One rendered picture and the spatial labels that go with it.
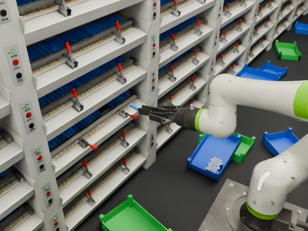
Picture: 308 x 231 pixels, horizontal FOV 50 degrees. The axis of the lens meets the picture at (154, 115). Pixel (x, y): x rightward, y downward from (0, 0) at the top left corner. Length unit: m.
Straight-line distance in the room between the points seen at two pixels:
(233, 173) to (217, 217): 0.72
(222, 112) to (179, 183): 0.81
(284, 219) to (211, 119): 0.44
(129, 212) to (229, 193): 0.57
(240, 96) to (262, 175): 0.28
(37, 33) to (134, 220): 1.05
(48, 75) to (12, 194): 0.44
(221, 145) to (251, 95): 1.02
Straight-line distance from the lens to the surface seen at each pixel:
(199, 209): 1.80
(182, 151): 2.10
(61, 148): 1.38
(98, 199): 1.71
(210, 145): 2.07
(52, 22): 1.11
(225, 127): 1.19
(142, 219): 1.73
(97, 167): 1.59
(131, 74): 1.53
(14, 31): 1.02
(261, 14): 3.03
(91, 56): 1.29
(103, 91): 1.41
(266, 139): 2.24
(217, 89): 1.18
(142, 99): 1.68
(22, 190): 1.31
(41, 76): 1.17
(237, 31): 2.65
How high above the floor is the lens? 1.39
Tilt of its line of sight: 35 degrees down
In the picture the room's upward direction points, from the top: 1 degrees clockwise
